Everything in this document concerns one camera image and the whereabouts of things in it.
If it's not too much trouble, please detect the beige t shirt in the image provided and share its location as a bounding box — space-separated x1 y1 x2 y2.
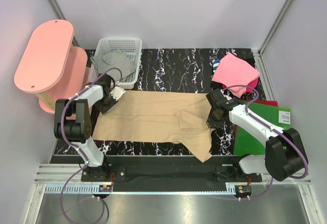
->
92 90 212 162

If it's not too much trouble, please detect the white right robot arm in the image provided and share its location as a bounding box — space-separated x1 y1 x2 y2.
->
207 98 309 182

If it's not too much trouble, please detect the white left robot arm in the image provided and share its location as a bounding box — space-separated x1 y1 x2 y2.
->
54 74 124 181

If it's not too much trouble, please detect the green plastic folder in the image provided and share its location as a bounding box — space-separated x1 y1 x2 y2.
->
229 101 291 156

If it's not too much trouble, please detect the grey t shirt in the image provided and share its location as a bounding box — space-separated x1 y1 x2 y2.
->
90 49 136 81

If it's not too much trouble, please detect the magenta garment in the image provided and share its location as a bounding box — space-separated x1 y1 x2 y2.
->
243 78 259 94

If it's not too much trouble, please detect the pink folded t shirt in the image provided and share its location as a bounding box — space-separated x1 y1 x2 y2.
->
212 53 260 89

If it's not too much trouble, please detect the blue white striped garment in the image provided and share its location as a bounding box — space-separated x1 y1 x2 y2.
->
212 59 221 73

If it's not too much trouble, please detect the red plastic folder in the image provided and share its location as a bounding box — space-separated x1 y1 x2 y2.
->
253 100 278 107

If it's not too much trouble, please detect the white plastic basket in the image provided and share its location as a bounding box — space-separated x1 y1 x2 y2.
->
94 37 142 89

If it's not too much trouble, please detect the pink tiered shelf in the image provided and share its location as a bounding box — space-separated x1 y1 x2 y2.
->
14 19 90 114

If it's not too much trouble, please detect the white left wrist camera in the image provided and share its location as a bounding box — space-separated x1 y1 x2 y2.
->
110 86 126 101

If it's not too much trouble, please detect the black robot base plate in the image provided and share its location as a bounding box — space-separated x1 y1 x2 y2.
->
81 156 262 193

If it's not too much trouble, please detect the white slotted cable duct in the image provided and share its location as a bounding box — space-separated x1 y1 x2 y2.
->
45 184 112 194

